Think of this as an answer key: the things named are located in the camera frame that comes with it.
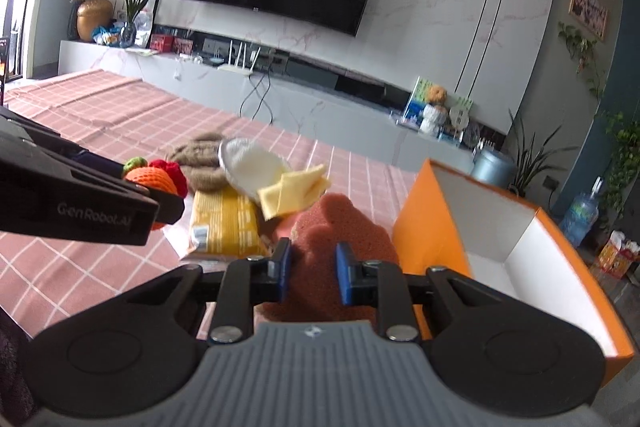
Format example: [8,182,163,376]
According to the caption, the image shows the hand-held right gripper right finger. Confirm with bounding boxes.
[336,243,496,342]

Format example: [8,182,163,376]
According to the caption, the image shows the blue water bottle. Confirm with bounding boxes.
[559,177,601,248]

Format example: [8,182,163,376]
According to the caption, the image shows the gold vase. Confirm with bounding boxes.
[76,0,115,43]

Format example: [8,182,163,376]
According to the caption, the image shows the pink checked tablecloth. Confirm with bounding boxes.
[0,69,422,344]

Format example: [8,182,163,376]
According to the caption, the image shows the white router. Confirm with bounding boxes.
[217,40,262,74]

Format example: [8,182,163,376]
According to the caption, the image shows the black cables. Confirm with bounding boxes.
[239,71,277,124]

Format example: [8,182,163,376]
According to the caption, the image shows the green plant in blue vase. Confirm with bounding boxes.
[113,0,173,48]

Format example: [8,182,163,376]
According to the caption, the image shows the small white desk fan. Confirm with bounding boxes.
[449,95,474,134]

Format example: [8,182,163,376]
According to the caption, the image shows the orange cardboard box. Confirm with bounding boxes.
[392,159,636,388]

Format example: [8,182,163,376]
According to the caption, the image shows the black framed picture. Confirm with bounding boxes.
[135,0,161,50]

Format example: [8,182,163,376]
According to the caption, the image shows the colourful floor box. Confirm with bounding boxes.
[592,230,640,280]

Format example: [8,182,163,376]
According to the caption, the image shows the plush bear toy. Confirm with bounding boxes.
[420,85,449,136]

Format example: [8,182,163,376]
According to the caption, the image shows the grey metal bin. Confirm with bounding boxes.
[472,146,517,188]

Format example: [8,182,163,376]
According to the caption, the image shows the tall leafy green plant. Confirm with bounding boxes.
[599,111,640,229]

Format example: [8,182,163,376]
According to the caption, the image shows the grey set-top box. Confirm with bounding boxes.
[287,57,341,88]

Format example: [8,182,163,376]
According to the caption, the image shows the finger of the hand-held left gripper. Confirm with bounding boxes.
[75,148,127,181]
[120,183,187,229]

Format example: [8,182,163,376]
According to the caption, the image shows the hanging ivy plant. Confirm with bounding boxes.
[557,21,606,101]

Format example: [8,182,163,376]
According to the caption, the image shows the pink sponge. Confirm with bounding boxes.
[255,193,401,323]

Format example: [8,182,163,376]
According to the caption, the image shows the blue snack bag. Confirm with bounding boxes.
[92,25,121,46]

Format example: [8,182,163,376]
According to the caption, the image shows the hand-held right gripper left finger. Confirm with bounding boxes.
[150,238,292,344]

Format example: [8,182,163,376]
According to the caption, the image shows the yellow cloth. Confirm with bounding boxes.
[257,164,334,222]

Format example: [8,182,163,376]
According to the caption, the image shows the yellow sponge packet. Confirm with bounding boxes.
[189,186,269,259]

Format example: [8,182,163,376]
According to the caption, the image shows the red crocheted fruit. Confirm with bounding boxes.
[147,159,189,198]

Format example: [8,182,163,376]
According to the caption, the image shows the colourful picture book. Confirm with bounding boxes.
[403,76,437,128]

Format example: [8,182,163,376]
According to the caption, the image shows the framed wall picture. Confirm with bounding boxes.
[568,0,611,42]

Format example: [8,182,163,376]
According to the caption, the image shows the white marble television cabinet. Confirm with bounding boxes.
[58,39,507,164]

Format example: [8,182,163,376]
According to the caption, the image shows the potted snake plant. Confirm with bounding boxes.
[507,109,577,198]

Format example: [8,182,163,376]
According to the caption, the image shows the orange crocheted fruit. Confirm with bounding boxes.
[122,157,180,230]

